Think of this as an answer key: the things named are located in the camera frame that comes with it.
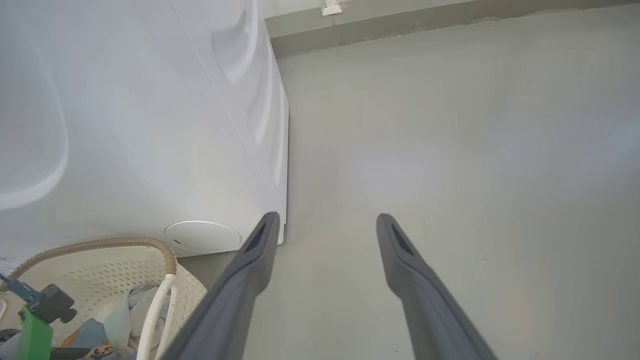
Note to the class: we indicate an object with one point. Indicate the blue denim clothes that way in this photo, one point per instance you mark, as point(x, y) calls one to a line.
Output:
point(120, 320)

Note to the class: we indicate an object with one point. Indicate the round white filter cover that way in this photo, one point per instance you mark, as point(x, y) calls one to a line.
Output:
point(202, 236)

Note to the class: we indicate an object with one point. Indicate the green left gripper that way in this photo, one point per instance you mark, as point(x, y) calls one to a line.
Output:
point(34, 337)

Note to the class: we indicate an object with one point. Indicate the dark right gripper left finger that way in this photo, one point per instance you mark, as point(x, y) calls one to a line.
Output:
point(235, 300)

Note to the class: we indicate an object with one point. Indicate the small white wall fixture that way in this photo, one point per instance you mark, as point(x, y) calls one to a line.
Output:
point(331, 7)

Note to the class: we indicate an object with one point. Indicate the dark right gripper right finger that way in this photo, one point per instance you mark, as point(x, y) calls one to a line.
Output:
point(425, 305)

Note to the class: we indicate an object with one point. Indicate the cream perforated laundry basket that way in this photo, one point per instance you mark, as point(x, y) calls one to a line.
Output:
point(100, 272)

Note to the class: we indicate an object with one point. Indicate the white front-load washing machine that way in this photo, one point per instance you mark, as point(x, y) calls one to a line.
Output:
point(150, 125)

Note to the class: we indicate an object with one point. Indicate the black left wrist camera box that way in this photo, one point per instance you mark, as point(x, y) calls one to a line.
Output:
point(54, 304)

